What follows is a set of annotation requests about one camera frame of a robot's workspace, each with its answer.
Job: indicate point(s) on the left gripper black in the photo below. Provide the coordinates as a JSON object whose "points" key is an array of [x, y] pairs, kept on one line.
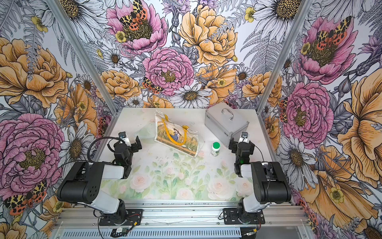
{"points": [[136, 148]]}

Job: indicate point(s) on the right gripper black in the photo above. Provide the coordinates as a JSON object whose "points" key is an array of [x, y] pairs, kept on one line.
{"points": [[235, 144]]}

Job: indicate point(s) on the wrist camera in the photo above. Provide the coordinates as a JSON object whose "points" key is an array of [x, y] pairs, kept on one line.
{"points": [[244, 137], [124, 137]]}

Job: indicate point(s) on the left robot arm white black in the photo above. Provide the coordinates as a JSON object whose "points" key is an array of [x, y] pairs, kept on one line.
{"points": [[82, 184]]}

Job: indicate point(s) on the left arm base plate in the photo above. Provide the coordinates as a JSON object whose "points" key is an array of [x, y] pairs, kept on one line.
{"points": [[129, 217]]}

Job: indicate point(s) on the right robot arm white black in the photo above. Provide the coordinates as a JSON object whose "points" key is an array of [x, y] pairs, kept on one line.
{"points": [[269, 186]]}

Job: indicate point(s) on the white bottle green cap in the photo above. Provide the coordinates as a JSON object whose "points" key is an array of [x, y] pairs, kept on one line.
{"points": [[215, 150]]}

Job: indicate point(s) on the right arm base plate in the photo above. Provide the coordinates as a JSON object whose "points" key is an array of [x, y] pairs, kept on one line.
{"points": [[238, 216]]}

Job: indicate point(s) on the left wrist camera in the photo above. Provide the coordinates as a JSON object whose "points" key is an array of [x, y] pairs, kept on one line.
{"points": [[124, 137]]}

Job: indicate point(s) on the silver aluminium case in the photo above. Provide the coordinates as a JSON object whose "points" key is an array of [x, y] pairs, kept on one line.
{"points": [[225, 123]]}

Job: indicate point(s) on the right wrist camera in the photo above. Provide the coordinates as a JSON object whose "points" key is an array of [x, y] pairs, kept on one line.
{"points": [[244, 137]]}

